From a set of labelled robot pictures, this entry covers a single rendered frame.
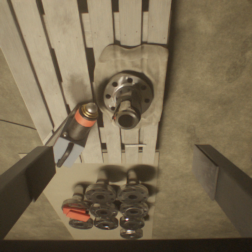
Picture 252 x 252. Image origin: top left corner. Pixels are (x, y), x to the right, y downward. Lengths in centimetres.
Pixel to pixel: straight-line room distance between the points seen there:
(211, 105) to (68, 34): 96
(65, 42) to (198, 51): 69
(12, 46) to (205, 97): 111
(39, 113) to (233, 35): 116
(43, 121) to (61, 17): 61
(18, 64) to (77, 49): 31
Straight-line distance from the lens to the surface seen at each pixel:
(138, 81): 93
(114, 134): 121
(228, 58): 121
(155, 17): 90
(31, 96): 115
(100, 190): 155
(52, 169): 17
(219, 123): 146
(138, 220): 200
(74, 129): 92
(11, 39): 105
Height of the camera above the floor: 103
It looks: 50 degrees down
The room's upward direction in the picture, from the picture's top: 177 degrees counter-clockwise
